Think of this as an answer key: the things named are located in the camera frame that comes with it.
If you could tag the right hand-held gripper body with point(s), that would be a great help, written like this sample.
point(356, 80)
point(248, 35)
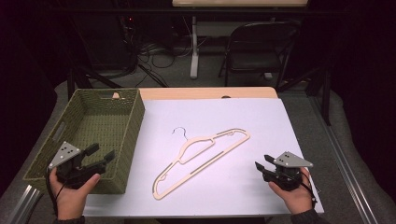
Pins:
point(288, 171)

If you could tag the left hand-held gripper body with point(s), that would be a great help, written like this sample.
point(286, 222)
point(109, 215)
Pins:
point(63, 154)

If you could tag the person's right hand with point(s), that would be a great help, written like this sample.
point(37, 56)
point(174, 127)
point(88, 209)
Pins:
point(297, 197)

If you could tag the person's left hand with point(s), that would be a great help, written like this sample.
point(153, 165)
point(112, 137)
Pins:
point(71, 199)

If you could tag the white paper sheet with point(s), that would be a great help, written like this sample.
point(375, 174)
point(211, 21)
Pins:
point(243, 186)

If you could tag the green woven basket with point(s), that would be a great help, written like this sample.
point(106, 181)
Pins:
point(96, 124)

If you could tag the beige clothes hanger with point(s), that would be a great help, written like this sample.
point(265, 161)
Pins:
point(199, 169)

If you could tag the black metal stand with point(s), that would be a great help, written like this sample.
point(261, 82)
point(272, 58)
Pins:
point(84, 77)
point(323, 93)

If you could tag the black folding chair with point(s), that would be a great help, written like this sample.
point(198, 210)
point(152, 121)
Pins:
point(260, 49)

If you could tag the white desk leg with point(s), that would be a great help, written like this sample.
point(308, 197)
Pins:
point(194, 56)

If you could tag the long aluminium rail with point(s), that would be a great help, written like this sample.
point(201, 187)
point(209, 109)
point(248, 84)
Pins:
point(348, 174)

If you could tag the short aluminium rail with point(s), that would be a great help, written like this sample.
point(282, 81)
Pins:
point(23, 205)

